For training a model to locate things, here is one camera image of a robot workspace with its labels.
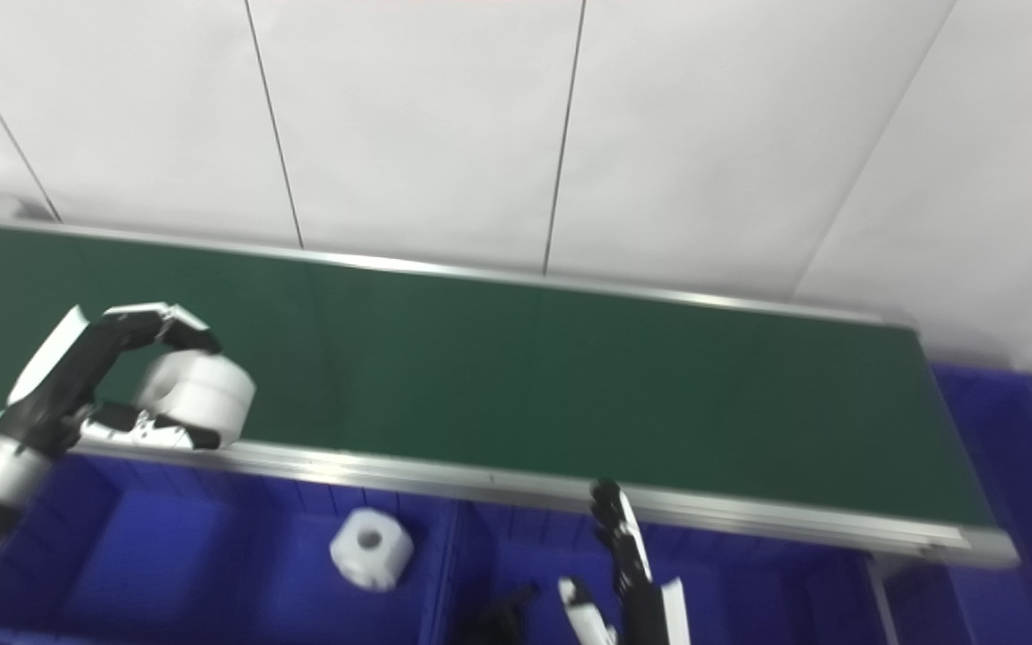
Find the blue plastic bin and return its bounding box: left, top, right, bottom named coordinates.
left=874, top=363, right=1032, bottom=645
left=0, top=452, right=463, bottom=645
left=444, top=502, right=889, bottom=645

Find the white cylindrical part with holes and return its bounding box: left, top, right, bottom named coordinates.
left=134, top=350, right=257, bottom=446
left=330, top=508, right=415, bottom=592

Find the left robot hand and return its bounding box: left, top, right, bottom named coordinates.
left=0, top=303, right=223, bottom=507

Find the green conveyor belt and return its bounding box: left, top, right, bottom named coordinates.
left=0, top=213, right=1020, bottom=570

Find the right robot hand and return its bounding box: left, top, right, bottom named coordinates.
left=557, top=480, right=692, bottom=645

